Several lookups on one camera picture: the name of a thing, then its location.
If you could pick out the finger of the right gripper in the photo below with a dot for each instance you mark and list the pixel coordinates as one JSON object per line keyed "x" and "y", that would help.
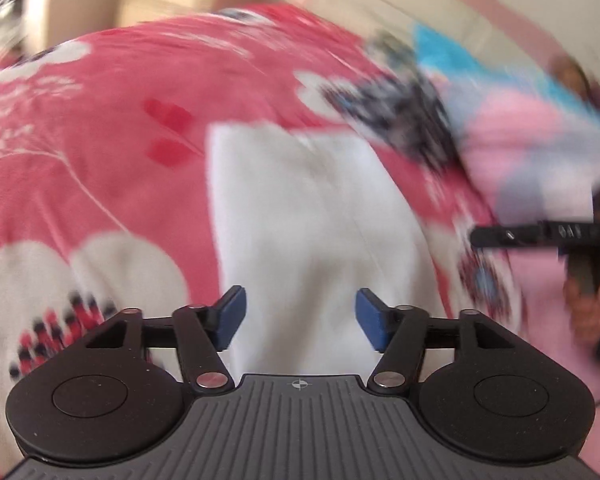
{"x": 527, "y": 235}

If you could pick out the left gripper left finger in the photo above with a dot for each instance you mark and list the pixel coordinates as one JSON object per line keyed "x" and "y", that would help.
{"x": 201, "y": 334}

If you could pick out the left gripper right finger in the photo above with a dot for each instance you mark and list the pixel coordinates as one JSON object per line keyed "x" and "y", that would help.
{"x": 398, "y": 334}

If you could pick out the white button shirt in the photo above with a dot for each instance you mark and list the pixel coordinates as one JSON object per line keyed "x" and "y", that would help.
{"x": 302, "y": 222}

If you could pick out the right hand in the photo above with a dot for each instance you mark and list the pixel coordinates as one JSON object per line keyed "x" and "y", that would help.
{"x": 584, "y": 311}

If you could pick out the pastel patchwork quilt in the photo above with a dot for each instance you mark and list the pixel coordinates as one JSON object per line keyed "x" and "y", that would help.
{"x": 532, "y": 151}

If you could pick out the red floral bed blanket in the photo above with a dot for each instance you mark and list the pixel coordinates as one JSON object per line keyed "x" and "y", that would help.
{"x": 104, "y": 189}

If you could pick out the person lying in bed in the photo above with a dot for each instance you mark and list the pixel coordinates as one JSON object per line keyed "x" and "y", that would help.
{"x": 570, "y": 74}

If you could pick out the plaid checkered shirt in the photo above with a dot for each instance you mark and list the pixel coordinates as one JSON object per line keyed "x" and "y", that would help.
{"x": 400, "y": 106}

